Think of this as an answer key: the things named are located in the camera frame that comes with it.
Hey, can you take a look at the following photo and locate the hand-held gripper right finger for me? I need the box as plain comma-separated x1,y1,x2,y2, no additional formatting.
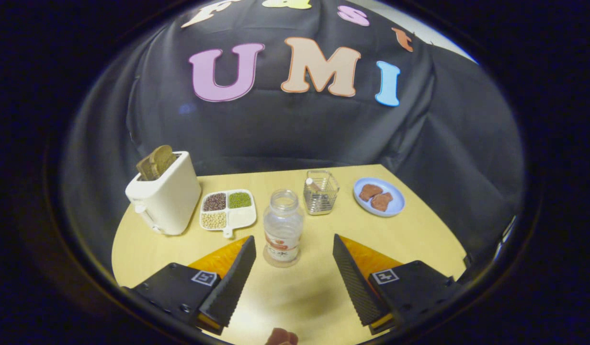
332,234,463,335

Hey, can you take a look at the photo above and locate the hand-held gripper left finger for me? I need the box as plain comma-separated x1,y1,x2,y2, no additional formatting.
122,235,257,336

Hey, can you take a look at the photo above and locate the clear plastic juice bottle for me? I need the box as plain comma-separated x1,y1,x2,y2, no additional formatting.
264,189,305,263

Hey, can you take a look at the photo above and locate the ribbed clear glass cup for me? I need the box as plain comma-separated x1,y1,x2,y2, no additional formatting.
303,170,340,216

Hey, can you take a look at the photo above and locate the light wooden table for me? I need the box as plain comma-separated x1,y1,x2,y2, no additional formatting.
112,164,468,345

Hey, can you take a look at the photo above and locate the heap of pale soybeans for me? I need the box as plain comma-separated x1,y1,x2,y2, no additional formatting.
201,212,227,229

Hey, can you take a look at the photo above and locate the white divided plate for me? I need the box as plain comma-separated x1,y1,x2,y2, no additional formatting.
200,189,257,239

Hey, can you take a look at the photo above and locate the heap of dark red beans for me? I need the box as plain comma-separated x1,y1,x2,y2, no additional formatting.
203,193,227,212

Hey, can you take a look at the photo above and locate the heap of green beans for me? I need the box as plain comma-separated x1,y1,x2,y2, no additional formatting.
228,192,252,209

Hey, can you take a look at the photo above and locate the brown meat piece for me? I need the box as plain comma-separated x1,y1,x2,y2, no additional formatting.
371,192,394,212
359,184,383,202

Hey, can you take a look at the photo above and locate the light blue plate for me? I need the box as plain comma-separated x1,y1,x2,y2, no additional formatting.
353,177,406,218

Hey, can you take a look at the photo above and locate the white toaster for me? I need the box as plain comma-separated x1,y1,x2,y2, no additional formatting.
125,151,202,236

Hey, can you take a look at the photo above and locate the brown bread slice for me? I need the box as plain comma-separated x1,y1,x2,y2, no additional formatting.
136,156,157,181
149,145,177,178

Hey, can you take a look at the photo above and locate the black backdrop cloth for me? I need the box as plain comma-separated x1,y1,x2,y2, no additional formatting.
60,0,525,288

